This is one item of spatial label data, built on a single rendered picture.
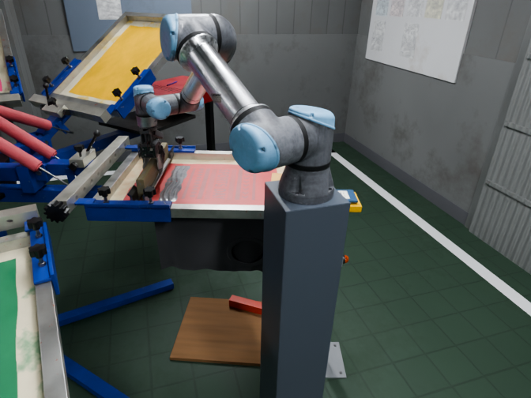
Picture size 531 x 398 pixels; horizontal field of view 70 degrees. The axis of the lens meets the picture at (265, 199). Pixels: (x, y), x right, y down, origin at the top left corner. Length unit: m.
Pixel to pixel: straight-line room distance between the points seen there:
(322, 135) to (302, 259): 0.34
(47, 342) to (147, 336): 1.36
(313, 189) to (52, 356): 0.69
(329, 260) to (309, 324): 0.24
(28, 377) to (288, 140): 0.75
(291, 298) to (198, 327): 1.23
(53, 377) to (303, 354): 0.73
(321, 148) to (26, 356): 0.82
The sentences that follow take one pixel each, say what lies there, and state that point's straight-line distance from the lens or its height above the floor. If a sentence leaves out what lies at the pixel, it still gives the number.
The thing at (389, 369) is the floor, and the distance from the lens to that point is 2.23.
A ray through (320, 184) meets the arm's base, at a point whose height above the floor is 1.25.
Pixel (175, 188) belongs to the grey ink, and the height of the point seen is 0.96.
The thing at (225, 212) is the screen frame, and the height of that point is 0.98.
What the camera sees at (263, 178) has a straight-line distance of 1.70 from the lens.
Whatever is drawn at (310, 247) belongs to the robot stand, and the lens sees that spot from 1.04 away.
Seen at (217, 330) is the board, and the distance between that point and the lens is 2.26.
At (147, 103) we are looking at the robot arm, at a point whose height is 1.32.
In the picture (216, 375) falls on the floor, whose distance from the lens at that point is 2.11.
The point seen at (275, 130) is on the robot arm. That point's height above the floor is 1.41.
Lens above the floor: 1.67
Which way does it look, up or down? 28 degrees down
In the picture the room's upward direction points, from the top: 1 degrees clockwise
